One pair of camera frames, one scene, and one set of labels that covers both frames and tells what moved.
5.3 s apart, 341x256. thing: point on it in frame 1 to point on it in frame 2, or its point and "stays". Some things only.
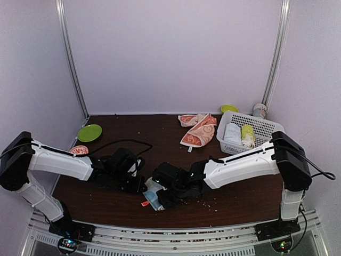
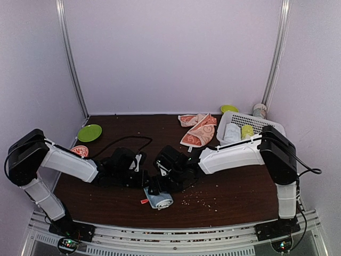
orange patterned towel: x=202 y=132 stays
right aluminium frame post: x=280 y=48 stays
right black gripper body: x=176 y=198 to x=173 y=184
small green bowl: x=226 y=108 stays
